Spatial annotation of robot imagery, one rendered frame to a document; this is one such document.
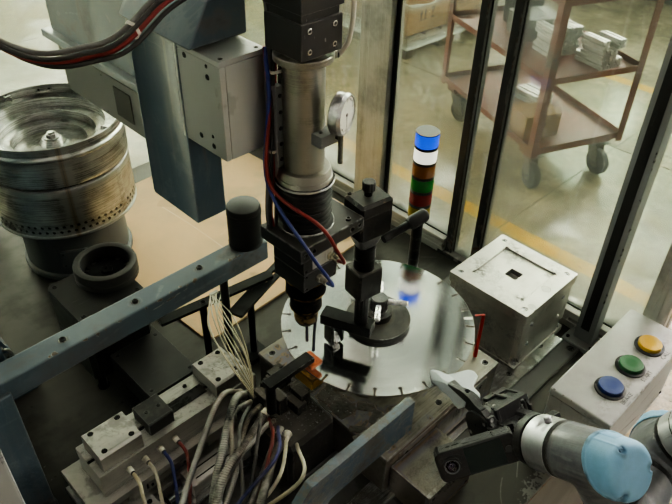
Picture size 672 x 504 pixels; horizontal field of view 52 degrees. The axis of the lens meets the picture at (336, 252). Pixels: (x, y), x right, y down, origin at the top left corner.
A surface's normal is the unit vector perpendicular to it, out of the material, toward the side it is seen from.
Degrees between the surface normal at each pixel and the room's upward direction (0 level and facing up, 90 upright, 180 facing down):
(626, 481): 56
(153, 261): 0
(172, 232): 0
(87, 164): 90
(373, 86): 90
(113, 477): 90
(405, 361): 0
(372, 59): 90
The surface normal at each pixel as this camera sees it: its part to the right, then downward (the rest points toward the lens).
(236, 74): 0.70, 0.46
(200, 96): -0.72, 0.42
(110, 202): 0.84, 0.35
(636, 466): 0.47, 0.00
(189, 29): -0.60, -0.04
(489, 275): 0.02, -0.78
